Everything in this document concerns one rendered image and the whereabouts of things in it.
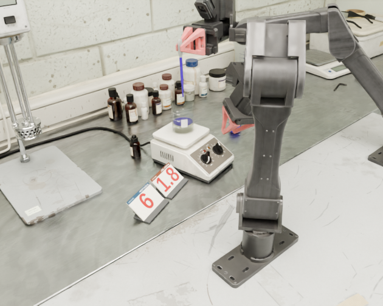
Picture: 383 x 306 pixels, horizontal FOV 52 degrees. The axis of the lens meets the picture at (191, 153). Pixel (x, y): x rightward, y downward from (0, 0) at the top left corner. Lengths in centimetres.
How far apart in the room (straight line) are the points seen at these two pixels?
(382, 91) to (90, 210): 81
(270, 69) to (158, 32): 99
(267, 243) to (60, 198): 52
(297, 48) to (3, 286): 69
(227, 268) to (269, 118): 32
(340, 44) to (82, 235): 78
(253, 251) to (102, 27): 93
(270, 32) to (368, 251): 50
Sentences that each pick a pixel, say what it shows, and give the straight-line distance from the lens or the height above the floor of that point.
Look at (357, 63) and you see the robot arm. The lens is 113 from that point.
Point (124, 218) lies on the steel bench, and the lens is 94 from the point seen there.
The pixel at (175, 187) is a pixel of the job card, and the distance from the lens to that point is 101.
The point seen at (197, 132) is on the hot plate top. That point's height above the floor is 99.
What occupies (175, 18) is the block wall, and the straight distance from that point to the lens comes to 159.
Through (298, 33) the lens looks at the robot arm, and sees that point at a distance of 65.
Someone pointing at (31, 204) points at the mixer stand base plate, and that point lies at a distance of 104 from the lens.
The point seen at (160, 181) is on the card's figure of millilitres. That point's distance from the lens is 100.
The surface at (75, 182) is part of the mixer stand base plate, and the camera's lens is 107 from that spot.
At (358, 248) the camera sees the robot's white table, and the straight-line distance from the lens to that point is 92.
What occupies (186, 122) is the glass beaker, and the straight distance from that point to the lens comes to 106.
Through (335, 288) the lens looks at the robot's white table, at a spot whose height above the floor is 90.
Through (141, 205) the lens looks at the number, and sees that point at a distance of 94.
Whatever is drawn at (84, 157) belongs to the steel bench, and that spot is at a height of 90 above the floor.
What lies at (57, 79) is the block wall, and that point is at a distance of 139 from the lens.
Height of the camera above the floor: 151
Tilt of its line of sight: 32 degrees down
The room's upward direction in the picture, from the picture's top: 1 degrees counter-clockwise
